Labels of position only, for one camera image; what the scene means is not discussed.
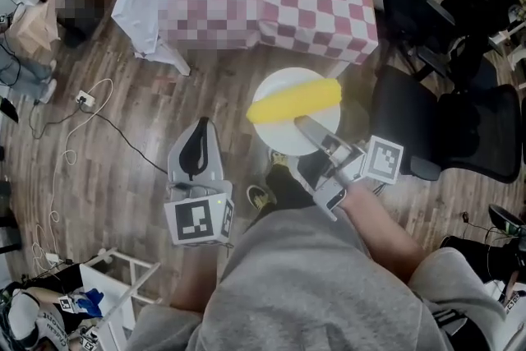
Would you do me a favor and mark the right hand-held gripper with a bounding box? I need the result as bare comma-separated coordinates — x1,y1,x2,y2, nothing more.
293,114,406,223

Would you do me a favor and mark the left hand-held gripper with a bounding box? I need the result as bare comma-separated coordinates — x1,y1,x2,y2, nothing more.
164,117,236,247

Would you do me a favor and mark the white round plate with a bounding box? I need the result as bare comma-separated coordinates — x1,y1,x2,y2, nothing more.
251,67,343,157

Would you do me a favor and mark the person's right forearm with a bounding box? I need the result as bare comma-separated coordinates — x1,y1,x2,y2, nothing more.
339,179,427,285

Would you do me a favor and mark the person's yellow black sneaker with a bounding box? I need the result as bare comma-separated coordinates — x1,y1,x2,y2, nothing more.
268,148,289,169
246,183,278,212

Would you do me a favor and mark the person's black trouser leg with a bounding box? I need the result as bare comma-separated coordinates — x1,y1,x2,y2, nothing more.
264,164,316,219

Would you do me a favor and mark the black mesh office chair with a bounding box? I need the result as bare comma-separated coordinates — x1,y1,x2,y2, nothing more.
381,0,458,76
438,0,524,88
371,64,524,185

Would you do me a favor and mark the white metal rack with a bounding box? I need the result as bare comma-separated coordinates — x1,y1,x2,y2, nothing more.
76,246,164,351

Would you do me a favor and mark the person's gray sweatshirt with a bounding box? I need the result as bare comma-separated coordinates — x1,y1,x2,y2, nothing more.
122,204,511,351

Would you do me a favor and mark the blue cloth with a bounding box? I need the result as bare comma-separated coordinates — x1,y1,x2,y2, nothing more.
75,287,104,318

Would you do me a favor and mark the brown paper bag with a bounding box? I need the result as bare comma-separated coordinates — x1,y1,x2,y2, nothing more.
7,1,62,63

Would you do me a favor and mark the black cable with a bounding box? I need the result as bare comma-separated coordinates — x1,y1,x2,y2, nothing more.
30,100,170,176

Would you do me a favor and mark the white cable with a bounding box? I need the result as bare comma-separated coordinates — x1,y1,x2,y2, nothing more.
31,77,115,265

